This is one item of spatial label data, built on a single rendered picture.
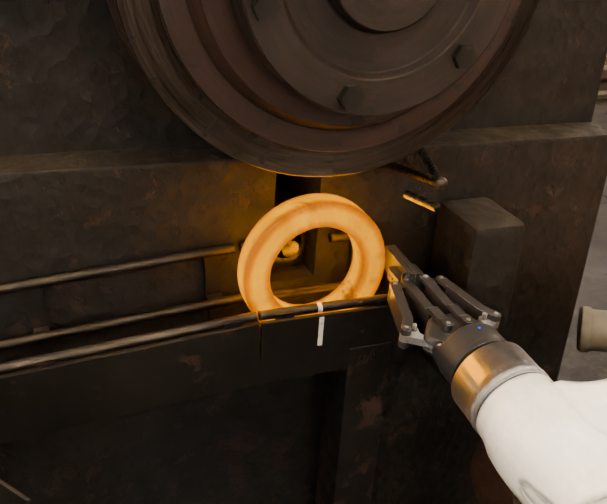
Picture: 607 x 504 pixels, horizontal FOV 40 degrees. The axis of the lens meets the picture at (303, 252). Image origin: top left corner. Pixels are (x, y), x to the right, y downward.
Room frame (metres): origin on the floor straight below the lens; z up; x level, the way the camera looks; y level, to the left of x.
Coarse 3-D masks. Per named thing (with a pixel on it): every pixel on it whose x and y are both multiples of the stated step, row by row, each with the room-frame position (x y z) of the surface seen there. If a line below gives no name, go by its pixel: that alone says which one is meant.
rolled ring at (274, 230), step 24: (264, 216) 0.87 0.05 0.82; (288, 216) 0.86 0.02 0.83; (312, 216) 0.87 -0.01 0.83; (336, 216) 0.88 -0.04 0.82; (360, 216) 0.89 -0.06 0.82; (264, 240) 0.84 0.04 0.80; (288, 240) 0.86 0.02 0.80; (360, 240) 0.89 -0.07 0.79; (240, 264) 0.86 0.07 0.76; (264, 264) 0.85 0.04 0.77; (360, 264) 0.90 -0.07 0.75; (384, 264) 0.91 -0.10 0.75; (240, 288) 0.86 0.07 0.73; (264, 288) 0.85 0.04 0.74; (336, 288) 0.92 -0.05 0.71; (360, 288) 0.89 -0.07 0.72
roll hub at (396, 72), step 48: (240, 0) 0.73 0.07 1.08; (288, 0) 0.75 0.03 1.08; (336, 0) 0.75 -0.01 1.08; (384, 0) 0.77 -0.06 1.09; (432, 0) 0.79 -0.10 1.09; (480, 0) 0.82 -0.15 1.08; (288, 48) 0.74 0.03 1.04; (336, 48) 0.77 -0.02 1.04; (384, 48) 0.79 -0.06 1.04; (432, 48) 0.81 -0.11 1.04; (480, 48) 0.82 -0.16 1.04; (336, 96) 0.76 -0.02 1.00; (384, 96) 0.78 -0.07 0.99; (432, 96) 0.80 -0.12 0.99
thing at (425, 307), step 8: (408, 272) 0.87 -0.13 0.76; (408, 280) 0.87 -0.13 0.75; (408, 288) 0.85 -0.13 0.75; (416, 288) 0.85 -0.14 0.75; (408, 296) 0.85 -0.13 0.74; (416, 296) 0.84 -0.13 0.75; (424, 296) 0.84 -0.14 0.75; (408, 304) 0.85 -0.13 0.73; (416, 304) 0.83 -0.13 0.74; (424, 304) 0.82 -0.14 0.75; (416, 312) 0.83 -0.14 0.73; (424, 312) 0.81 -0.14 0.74; (432, 312) 0.80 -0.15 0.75; (440, 312) 0.80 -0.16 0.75; (424, 320) 0.81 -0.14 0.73; (440, 320) 0.78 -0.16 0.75; (448, 320) 0.78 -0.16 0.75; (424, 328) 0.81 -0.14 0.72; (448, 328) 0.77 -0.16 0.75
